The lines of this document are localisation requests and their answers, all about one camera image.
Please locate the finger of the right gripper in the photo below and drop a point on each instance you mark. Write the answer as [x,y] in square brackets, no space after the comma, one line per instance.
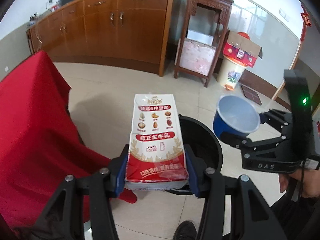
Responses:
[276,145]
[276,119]

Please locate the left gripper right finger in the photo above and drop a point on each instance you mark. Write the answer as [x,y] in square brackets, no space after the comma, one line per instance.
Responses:
[233,207]

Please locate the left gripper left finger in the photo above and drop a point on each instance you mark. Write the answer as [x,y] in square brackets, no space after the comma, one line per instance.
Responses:
[63,215]

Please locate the milk carton box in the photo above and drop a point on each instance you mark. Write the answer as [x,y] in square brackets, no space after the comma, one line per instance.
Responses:
[156,157]

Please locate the black trash bin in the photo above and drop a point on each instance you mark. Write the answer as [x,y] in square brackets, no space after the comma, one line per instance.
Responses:
[202,150]

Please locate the person's right hand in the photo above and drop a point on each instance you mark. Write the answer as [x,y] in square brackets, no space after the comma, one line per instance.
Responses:
[311,182]

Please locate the black shoe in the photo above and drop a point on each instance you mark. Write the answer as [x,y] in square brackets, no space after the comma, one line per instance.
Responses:
[185,231]

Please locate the cream floral pedal bin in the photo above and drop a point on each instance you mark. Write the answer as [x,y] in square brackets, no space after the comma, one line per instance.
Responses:
[230,73]

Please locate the red tablecloth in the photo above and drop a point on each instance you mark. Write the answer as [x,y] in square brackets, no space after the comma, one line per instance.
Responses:
[40,145]

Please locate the cardboard box red print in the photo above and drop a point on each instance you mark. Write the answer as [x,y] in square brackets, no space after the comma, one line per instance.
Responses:
[239,47]

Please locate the pink floral bag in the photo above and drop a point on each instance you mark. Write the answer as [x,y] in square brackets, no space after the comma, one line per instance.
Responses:
[197,56]

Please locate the red hanging ornament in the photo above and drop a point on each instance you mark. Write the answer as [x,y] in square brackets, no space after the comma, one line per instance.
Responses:
[306,23]

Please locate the white box on stand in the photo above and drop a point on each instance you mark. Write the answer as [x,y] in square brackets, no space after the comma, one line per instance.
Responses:
[200,37]

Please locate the carved wooden stand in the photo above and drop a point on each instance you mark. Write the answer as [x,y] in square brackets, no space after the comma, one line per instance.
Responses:
[209,17]

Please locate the wooden sideboard cabinet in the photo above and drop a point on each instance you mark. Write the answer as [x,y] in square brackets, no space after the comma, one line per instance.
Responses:
[131,34]

